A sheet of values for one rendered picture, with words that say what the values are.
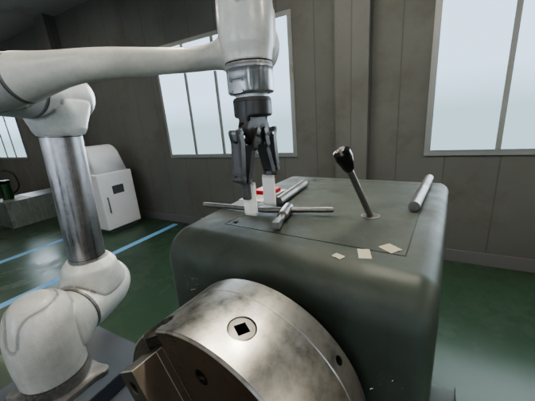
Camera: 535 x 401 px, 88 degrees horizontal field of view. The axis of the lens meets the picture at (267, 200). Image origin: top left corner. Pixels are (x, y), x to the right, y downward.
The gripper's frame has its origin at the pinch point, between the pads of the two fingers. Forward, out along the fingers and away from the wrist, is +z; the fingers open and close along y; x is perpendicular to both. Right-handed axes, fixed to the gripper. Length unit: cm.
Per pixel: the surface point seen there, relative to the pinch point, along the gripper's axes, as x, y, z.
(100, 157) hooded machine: -396, -160, 17
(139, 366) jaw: 6.4, 34.8, 9.8
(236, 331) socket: 14.4, 27.1, 7.7
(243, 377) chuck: 18.7, 31.4, 7.9
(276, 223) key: 7.4, 5.8, 3.1
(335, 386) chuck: 25.0, 23.7, 13.3
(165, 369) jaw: 7.6, 32.5, 11.7
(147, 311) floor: -167, -57, 130
